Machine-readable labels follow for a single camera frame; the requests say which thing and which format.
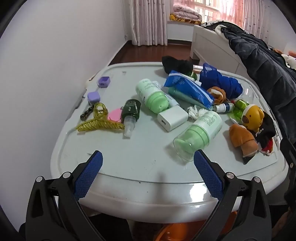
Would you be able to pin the folded yellow blanket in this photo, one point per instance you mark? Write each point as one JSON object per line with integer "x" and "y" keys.
{"x": 182, "y": 21}

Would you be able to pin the striped pink curtain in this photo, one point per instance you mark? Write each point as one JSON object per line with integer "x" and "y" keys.
{"x": 148, "y": 20}

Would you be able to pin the green lotion bottle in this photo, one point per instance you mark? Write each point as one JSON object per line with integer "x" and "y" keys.
{"x": 152, "y": 97}

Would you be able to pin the green transparent bottle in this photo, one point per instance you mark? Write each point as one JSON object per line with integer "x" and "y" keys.
{"x": 239, "y": 106}

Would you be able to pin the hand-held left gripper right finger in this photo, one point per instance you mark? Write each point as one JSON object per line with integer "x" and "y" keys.
{"x": 208, "y": 173}

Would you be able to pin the blue wipes packet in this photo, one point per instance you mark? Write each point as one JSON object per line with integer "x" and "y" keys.
{"x": 189, "y": 89}

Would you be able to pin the pale blue tube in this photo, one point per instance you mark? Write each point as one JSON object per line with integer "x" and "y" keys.
{"x": 172, "y": 102}

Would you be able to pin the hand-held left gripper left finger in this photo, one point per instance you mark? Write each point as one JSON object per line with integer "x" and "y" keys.
{"x": 89, "y": 176}

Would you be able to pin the dark green spray bottle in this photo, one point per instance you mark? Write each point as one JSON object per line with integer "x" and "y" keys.
{"x": 131, "y": 111}

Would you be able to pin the small green bottle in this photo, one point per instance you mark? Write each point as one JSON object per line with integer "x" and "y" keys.
{"x": 193, "y": 74}

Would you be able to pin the dark fleece coat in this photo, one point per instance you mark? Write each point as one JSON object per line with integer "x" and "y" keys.
{"x": 266, "y": 69}

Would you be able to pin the yellow-green hair claw clip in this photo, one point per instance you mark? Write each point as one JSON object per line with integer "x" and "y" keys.
{"x": 101, "y": 126}

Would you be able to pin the blue cloth bag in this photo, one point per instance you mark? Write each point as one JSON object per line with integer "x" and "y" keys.
{"x": 219, "y": 81}

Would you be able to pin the sheer pink curtain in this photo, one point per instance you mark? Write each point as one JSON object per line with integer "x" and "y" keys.
{"x": 256, "y": 16}

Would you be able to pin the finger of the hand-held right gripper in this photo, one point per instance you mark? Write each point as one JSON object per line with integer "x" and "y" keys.
{"x": 288, "y": 148}

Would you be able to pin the orange bucket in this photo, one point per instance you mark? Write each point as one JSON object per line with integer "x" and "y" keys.
{"x": 173, "y": 233}

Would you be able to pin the large brown plush toy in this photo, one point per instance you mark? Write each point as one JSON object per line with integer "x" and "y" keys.
{"x": 242, "y": 140}

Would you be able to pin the pink round tag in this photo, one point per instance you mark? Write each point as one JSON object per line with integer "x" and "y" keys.
{"x": 114, "y": 115}

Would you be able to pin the teal tube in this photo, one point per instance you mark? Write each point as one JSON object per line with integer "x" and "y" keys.
{"x": 182, "y": 97}

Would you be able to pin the small brown plush toy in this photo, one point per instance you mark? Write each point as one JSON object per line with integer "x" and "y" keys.
{"x": 217, "y": 93}

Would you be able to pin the white plastic table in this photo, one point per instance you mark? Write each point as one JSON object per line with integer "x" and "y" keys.
{"x": 138, "y": 162}

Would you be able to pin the white charger adapter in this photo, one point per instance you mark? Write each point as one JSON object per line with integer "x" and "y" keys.
{"x": 172, "y": 119}

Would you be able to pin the yellow bear toy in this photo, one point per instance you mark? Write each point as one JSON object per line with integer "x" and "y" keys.
{"x": 253, "y": 115}

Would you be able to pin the green bottle with clear cap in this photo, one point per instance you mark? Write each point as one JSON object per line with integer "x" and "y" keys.
{"x": 201, "y": 132}

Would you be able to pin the window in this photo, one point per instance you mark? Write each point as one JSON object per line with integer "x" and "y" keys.
{"x": 212, "y": 9}

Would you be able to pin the white window bench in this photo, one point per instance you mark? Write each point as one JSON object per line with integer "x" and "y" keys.
{"x": 179, "y": 32}

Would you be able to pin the folded pink quilt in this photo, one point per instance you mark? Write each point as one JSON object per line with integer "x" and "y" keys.
{"x": 187, "y": 11}

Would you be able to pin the white bed frame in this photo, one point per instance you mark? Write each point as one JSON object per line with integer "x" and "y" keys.
{"x": 212, "y": 51}

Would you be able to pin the white tissue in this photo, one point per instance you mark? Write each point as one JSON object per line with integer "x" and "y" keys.
{"x": 195, "y": 111}

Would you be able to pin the black white garment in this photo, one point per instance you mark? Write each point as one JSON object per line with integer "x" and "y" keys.
{"x": 216, "y": 26}

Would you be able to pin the small white blue bottle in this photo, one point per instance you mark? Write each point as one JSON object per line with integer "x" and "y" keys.
{"x": 223, "y": 107}

